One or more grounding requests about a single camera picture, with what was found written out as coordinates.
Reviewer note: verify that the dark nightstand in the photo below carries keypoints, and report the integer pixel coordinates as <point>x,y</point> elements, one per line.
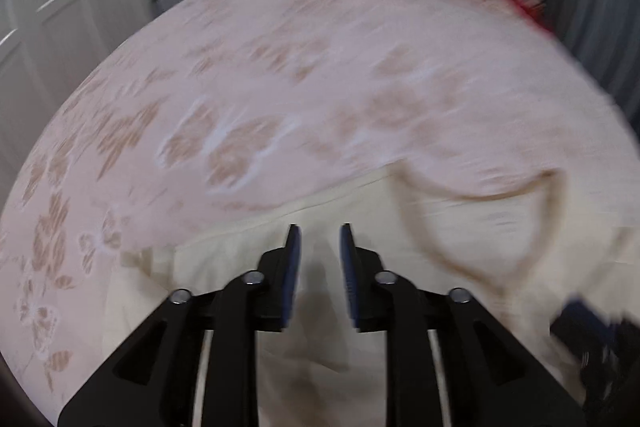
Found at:
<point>167,1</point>

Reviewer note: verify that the pink butterfly quilt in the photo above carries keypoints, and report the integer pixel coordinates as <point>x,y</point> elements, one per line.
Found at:
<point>300,82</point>

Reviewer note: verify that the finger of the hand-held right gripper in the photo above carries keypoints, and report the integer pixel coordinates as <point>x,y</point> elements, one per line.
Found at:
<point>585,314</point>

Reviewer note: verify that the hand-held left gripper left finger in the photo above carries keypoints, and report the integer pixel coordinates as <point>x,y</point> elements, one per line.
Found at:
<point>292,279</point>

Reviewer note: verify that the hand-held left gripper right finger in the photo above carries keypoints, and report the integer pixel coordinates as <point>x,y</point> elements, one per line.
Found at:
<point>350,279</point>

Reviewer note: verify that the cream quilted jacket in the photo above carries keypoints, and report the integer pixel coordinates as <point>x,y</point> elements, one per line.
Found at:
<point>325,357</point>

